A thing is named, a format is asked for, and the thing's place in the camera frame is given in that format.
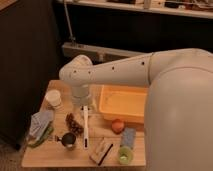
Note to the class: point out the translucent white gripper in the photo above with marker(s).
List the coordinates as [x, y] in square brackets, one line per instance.
[81, 95]

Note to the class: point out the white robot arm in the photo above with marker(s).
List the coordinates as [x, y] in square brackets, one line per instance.
[178, 120]

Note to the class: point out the yellow plastic tray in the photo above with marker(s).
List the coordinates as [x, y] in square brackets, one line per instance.
[123, 102]

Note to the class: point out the wooden block brush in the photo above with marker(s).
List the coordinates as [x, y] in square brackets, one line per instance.
[100, 151]

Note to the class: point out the white paper cup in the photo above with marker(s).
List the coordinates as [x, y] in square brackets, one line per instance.
[53, 97]

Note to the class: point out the brown pine cone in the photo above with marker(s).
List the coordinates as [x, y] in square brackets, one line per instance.
[73, 126]

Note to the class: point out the black metal measuring cup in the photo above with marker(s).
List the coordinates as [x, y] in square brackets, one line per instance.
[68, 140]

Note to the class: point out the orange fruit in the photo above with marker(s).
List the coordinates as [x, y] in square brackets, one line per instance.
[117, 126]

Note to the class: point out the grey folded cloth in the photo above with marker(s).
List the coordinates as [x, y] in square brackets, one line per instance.
[39, 123]

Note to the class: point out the green small cup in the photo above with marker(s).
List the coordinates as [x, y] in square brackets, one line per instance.
[125, 155]

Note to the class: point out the grey metal floor rail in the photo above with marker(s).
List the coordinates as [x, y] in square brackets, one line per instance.
[96, 53]

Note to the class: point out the white wall shelf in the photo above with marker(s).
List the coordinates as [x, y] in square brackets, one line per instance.
[150, 6]

